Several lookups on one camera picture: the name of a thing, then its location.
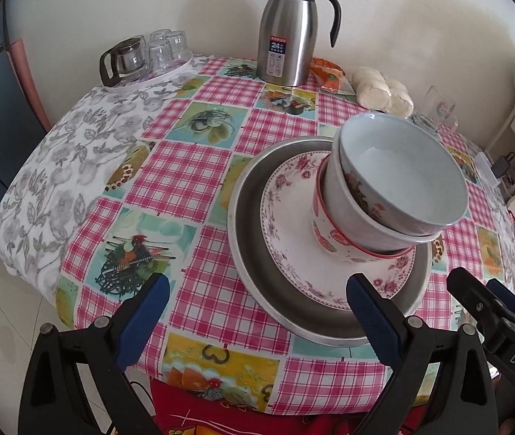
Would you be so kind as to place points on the white round tray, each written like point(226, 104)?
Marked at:
point(166, 75)

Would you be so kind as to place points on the orange snack packet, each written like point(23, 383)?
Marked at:
point(332, 77)

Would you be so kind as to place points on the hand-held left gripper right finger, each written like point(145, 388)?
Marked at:
point(373, 321)

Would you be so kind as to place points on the stainless steel basin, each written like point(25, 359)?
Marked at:
point(257, 263)

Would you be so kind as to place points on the plain white bowl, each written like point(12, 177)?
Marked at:
point(402, 172)

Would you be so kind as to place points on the red-rimmed floral bowl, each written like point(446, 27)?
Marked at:
point(334, 235)

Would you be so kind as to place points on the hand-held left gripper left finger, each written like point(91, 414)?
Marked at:
point(142, 321)

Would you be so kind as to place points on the stainless steel thermos jug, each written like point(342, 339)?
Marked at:
point(284, 27)

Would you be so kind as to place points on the black charger adapter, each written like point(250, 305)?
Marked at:
point(500, 166)

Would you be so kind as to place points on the clear glass mug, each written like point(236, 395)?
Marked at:
point(438, 108)

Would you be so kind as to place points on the white power strip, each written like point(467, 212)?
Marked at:
point(483, 163)

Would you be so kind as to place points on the pink panel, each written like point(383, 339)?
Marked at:
point(28, 86)

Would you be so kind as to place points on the small clear glass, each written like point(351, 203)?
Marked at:
point(178, 45)
point(160, 35)
point(160, 56)

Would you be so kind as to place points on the pink floral plate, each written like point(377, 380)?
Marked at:
point(293, 235)

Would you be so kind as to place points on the pink checked pictorial tablecloth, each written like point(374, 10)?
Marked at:
point(185, 176)

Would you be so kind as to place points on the bag of white steamed buns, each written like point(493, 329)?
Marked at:
point(382, 88)

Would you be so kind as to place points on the red printed cloth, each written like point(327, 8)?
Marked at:
point(203, 417)

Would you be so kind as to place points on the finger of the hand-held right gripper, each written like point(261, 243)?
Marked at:
point(504, 294)
point(470, 297)

